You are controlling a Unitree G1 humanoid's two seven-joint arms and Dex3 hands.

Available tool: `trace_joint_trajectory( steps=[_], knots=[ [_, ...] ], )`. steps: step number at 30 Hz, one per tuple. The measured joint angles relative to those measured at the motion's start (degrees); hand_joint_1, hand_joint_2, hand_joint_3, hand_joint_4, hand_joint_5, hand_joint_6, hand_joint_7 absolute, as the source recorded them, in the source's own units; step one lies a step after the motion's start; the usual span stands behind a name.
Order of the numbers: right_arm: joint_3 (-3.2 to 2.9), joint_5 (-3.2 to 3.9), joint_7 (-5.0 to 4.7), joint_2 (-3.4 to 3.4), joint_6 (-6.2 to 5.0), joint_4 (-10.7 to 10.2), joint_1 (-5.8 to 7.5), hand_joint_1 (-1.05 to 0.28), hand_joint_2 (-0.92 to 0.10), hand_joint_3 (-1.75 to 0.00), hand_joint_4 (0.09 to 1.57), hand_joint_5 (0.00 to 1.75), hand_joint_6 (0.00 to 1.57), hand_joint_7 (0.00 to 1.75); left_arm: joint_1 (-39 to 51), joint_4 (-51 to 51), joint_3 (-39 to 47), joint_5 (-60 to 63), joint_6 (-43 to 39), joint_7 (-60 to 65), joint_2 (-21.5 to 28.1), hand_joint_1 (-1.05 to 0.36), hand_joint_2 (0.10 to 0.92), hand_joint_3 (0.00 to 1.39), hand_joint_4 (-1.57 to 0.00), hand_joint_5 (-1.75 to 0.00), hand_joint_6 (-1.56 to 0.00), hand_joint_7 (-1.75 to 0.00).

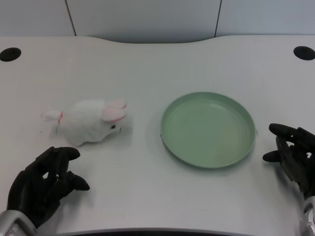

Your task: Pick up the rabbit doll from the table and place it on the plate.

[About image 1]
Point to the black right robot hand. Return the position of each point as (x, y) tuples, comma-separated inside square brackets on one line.
[(292, 152)]

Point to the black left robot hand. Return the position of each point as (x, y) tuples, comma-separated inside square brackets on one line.
[(32, 186)]

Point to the white plush rabbit doll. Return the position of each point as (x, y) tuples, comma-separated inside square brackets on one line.
[(91, 123)]

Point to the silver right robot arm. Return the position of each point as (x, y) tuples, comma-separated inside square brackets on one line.
[(307, 218)]

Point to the green round plate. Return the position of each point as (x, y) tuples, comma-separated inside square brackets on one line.
[(208, 130)]

